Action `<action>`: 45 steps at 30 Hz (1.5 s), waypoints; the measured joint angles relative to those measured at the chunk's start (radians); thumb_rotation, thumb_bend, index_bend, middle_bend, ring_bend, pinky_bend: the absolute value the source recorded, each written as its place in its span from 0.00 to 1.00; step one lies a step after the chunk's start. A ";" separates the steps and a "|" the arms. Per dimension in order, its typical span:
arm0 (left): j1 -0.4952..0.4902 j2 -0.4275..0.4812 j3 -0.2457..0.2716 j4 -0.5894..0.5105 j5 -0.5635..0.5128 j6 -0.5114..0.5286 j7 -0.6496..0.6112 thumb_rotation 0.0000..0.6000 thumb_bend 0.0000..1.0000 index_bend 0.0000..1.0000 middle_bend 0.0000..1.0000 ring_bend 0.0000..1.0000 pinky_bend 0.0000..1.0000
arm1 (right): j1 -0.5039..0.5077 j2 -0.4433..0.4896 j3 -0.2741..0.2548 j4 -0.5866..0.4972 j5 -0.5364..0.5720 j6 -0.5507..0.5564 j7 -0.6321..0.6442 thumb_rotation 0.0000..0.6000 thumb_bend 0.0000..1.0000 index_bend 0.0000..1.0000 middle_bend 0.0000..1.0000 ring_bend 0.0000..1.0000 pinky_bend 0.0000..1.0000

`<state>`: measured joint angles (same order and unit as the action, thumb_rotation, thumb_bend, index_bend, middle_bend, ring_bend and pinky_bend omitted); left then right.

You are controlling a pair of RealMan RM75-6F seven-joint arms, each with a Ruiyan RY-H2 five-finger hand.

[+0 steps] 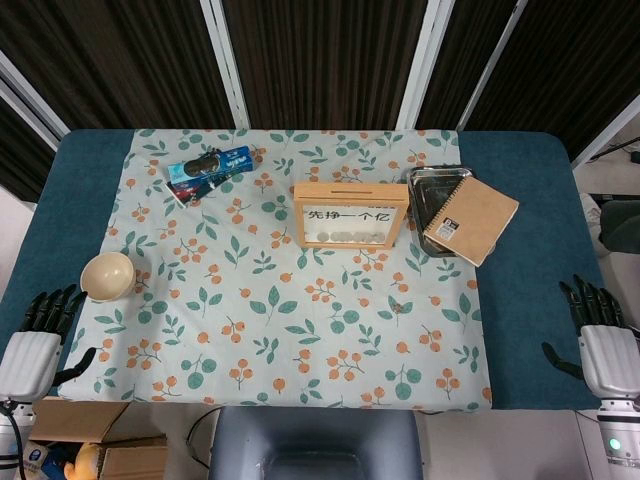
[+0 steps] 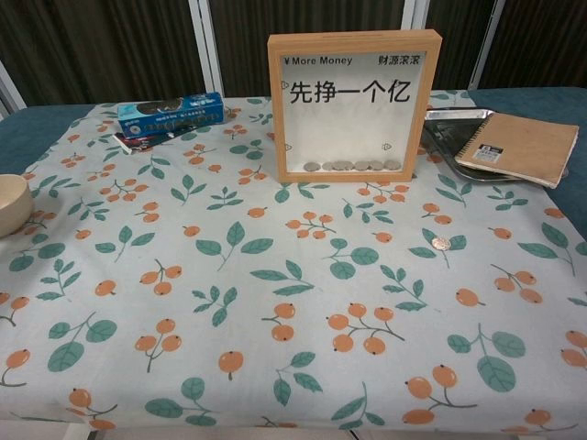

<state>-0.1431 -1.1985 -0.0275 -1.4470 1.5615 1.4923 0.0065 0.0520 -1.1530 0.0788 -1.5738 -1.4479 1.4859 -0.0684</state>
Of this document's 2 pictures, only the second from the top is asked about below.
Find metal tray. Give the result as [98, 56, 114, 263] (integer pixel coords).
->
[421, 107, 570, 184]

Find white partition post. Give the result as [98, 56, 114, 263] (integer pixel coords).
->
[466, 0, 506, 92]
[0, 59, 25, 118]
[189, 0, 227, 98]

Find beige bowl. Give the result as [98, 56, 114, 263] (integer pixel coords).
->
[0, 173, 35, 238]

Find wooden frame coin bank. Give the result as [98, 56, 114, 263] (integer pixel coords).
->
[267, 30, 444, 183]

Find brown spiral notebook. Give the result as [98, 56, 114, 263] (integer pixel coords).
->
[452, 112, 580, 189]

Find blue cookie box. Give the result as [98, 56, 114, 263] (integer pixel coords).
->
[116, 92, 226, 139]

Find floral fruit print tablecloth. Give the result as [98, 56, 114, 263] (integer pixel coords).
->
[0, 89, 587, 435]

